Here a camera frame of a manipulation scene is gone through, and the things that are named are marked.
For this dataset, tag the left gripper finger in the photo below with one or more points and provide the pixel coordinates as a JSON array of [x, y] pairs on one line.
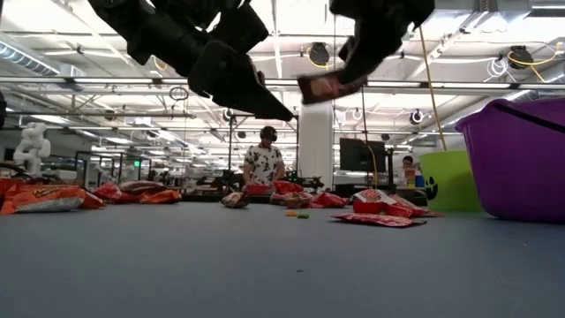
[[247, 106], [247, 77]]

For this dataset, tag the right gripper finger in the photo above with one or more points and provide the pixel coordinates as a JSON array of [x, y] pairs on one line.
[[346, 48], [371, 53]]

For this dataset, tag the brown PayDay candy bar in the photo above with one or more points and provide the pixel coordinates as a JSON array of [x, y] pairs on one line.
[[322, 88], [142, 187], [234, 199], [296, 200]]

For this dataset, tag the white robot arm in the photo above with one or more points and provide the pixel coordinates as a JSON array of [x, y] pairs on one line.
[[33, 146]]

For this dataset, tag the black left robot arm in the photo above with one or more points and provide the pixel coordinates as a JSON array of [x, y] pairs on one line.
[[115, 22]]

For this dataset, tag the orange loose candy piece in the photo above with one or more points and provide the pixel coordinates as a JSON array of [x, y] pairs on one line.
[[291, 214]]

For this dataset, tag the green loose candy piece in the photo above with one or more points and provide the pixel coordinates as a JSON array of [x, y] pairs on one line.
[[303, 216]]

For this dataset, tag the black round ceiling reel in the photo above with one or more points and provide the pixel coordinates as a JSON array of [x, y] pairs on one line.
[[410, 115], [226, 115]]

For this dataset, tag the person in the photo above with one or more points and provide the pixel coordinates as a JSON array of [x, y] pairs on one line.
[[408, 161], [264, 163]]

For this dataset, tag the white pillar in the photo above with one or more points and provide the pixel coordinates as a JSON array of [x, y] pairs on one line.
[[315, 141]]

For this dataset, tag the black background robot rig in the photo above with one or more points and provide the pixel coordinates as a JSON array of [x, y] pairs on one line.
[[220, 181]]

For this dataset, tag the black background monitor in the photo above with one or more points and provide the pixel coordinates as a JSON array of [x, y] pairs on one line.
[[359, 154]]

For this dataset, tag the colourful box stack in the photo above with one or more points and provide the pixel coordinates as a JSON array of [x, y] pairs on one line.
[[417, 179]]

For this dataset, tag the green plastic basket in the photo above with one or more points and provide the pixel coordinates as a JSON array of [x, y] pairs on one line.
[[450, 185]]

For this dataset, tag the purple plastic basket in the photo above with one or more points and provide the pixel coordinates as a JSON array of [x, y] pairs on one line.
[[521, 176]]

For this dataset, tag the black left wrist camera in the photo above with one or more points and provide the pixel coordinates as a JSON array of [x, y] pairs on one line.
[[240, 31]]

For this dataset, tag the black gantry frame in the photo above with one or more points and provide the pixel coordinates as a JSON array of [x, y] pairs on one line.
[[229, 150]]

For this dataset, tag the black frame enclosure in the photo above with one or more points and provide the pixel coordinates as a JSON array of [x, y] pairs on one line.
[[110, 153]]

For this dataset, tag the silver air duct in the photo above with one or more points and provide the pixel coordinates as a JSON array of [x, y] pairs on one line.
[[26, 59]]

